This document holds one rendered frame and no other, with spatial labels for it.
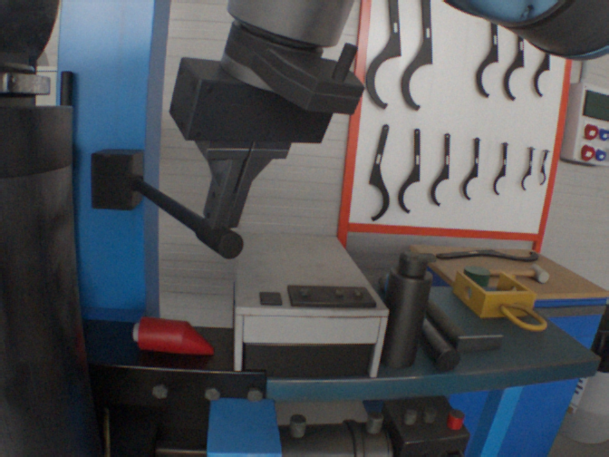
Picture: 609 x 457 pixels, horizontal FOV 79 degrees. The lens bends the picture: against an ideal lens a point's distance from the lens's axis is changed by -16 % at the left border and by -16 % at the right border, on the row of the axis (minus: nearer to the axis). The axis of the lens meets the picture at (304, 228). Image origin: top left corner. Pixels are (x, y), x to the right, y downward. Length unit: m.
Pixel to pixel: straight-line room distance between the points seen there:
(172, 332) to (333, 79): 0.53
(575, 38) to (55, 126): 0.43
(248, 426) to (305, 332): 0.17
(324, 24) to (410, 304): 0.52
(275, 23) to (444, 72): 2.36
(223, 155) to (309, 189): 2.11
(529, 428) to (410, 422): 1.45
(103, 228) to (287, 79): 0.64
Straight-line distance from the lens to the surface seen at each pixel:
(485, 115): 2.77
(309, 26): 0.31
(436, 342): 0.82
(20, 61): 0.48
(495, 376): 0.87
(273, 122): 0.35
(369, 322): 0.69
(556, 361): 0.96
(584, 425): 2.62
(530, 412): 2.07
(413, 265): 0.72
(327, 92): 0.28
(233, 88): 0.32
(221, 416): 0.69
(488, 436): 1.27
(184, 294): 2.65
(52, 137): 0.43
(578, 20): 0.31
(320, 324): 0.67
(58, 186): 0.45
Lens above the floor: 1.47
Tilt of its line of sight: 15 degrees down
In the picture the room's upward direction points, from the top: 5 degrees clockwise
